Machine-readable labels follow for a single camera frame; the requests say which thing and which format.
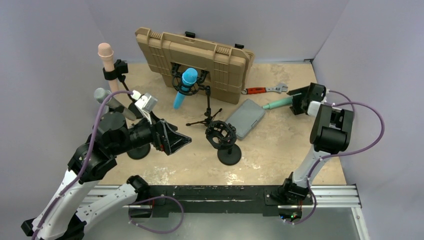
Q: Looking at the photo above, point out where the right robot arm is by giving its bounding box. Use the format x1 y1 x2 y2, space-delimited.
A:
266 83 355 204

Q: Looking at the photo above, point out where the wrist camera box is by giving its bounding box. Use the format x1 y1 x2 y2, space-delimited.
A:
128 90 158 124
306 101 322 117

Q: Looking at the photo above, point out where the black round-base shock-mount stand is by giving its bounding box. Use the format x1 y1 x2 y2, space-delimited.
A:
205 120 242 166

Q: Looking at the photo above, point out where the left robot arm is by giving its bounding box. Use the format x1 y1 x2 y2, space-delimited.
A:
21 112 192 240

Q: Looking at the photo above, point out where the black round-base stand with clip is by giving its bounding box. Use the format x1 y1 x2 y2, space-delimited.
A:
114 59 143 120

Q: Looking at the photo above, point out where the black round-base front-left stand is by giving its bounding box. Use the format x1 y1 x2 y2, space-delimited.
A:
126 143 151 160

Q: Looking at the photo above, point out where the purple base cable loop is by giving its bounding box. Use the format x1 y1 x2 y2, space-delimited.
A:
128 194 186 235

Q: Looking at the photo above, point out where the mint green microphone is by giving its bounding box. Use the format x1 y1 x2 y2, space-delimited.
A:
262 96 293 110

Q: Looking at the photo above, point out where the grey flat plastic case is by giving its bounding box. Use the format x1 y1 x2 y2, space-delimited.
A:
225 99 266 140

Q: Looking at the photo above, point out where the red-handled adjustable wrench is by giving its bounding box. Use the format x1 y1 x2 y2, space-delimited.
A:
241 83 288 95

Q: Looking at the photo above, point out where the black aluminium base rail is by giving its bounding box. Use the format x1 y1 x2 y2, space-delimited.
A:
79 183 362 220

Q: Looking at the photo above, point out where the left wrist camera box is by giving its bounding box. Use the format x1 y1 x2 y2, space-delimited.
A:
128 90 158 124

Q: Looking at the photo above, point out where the black tripod shock-mount stand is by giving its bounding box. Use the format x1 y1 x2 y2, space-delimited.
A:
171 63 222 127

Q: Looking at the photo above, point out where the blue microphone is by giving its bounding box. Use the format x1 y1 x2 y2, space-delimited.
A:
173 67 198 109

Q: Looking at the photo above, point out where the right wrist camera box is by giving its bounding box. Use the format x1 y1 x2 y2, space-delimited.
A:
306 101 322 117

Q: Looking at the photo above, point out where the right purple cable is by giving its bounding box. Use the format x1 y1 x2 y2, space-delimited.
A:
284 90 386 226

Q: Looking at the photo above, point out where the tan hard plastic case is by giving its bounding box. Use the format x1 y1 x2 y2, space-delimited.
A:
135 27 255 104

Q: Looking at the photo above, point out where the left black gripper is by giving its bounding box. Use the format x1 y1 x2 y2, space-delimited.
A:
111 109 192 156

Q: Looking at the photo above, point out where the pink microphone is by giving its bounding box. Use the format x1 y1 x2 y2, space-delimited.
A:
97 42 119 93

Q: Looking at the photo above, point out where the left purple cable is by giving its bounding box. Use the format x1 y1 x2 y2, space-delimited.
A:
31 90 135 240

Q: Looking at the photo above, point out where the silver grey microphone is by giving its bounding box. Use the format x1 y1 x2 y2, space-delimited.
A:
93 87 137 121

